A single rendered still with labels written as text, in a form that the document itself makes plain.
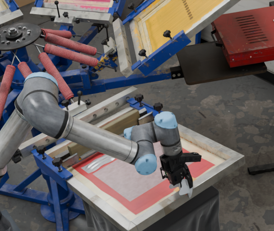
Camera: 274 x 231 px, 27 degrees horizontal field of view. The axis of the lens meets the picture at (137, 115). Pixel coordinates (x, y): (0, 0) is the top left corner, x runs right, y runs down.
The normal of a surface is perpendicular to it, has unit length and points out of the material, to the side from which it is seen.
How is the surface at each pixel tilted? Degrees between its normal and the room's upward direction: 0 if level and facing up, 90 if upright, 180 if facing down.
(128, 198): 9
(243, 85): 0
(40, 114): 54
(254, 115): 0
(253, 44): 0
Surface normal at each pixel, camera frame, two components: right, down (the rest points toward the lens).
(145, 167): 0.11, 0.58
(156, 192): -0.22, -0.85
